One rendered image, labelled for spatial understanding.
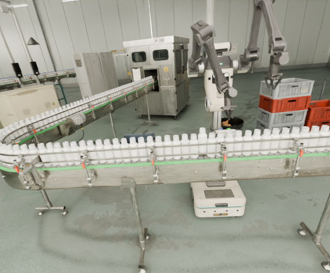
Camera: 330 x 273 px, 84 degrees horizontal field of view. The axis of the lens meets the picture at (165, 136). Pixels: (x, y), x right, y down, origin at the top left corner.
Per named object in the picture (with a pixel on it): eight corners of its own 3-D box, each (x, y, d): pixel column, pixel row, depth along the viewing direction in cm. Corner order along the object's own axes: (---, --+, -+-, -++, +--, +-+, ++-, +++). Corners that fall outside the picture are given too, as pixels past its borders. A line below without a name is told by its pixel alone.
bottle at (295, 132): (283, 151, 123) (288, 128, 116) (288, 148, 126) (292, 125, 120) (294, 154, 119) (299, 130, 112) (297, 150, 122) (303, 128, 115)
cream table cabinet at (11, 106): (51, 128, 523) (35, 85, 474) (67, 129, 502) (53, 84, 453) (10, 145, 430) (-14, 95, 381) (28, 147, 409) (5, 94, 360)
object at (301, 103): (271, 113, 288) (274, 99, 279) (257, 106, 325) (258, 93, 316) (309, 109, 291) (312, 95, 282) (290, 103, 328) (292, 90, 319)
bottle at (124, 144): (123, 163, 126) (118, 141, 119) (123, 158, 131) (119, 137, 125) (132, 161, 127) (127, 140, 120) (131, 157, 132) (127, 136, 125)
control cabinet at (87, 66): (98, 103, 750) (86, 52, 672) (109, 104, 734) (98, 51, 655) (84, 109, 681) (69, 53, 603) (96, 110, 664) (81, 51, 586)
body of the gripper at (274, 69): (274, 74, 122) (275, 62, 119) (282, 76, 113) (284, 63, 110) (263, 75, 123) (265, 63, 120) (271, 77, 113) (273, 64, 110)
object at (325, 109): (308, 121, 304) (311, 108, 295) (292, 114, 341) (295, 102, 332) (345, 118, 303) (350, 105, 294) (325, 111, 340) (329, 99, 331)
